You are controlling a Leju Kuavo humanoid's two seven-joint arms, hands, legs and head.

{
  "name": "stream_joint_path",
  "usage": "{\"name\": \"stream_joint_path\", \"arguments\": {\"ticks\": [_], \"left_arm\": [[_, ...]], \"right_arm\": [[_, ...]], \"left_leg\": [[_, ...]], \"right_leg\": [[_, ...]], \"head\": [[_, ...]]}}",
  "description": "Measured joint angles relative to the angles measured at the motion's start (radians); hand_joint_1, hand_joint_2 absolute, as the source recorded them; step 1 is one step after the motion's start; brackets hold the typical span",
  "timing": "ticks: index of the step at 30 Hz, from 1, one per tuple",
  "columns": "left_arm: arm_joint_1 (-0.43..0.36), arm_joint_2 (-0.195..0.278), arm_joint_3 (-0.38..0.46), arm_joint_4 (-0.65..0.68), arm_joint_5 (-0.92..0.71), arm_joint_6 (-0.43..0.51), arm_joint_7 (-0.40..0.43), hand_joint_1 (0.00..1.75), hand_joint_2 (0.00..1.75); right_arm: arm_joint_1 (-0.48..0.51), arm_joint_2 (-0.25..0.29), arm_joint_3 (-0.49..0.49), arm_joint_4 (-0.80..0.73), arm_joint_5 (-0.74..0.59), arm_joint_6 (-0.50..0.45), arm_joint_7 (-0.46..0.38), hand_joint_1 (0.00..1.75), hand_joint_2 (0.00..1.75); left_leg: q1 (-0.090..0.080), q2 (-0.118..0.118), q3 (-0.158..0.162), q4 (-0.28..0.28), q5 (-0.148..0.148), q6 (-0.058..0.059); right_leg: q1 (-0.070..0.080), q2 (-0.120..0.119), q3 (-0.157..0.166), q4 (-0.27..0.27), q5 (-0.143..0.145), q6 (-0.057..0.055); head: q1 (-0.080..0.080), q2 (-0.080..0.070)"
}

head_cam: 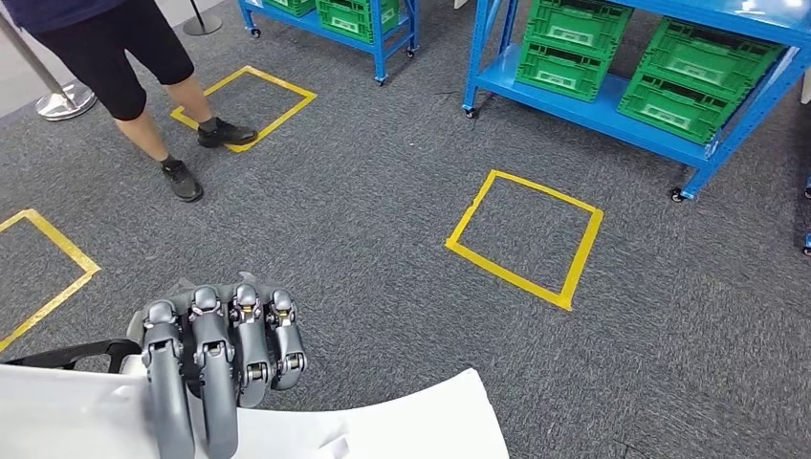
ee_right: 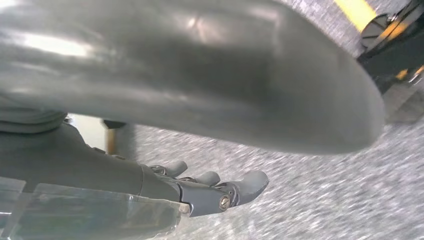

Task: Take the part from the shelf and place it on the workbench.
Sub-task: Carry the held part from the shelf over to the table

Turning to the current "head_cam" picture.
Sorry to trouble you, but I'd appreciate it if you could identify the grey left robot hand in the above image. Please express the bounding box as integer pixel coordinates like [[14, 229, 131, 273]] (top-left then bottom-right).
[[125, 272, 309, 459]]

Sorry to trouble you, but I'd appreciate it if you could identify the white curved plastic part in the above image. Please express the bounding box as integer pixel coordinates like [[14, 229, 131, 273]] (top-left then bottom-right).
[[0, 354, 510, 459]]

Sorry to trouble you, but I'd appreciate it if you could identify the blue metal shelf rack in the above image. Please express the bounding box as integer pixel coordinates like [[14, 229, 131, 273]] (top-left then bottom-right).
[[237, 0, 421, 87], [462, 0, 811, 203]]

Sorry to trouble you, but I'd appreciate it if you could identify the yellow floor tape square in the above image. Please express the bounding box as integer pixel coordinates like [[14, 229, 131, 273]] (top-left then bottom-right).
[[444, 169, 604, 313], [170, 65, 318, 154], [0, 208, 101, 354]]

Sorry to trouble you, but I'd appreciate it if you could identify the person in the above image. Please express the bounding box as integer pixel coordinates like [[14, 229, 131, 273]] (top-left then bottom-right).
[[0, 0, 260, 204]]

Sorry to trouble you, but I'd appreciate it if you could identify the stanchion with grey base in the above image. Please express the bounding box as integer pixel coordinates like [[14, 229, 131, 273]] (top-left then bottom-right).
[[183, 0, 224, 37]]

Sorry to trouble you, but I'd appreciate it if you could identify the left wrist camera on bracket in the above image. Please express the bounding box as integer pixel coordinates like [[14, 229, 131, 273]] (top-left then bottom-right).
[[3, 339, 143, 376]]

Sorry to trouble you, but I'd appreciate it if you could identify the silver stanchion post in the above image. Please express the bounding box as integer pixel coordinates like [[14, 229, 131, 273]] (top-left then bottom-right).
[[0, 12, 99, 122]]

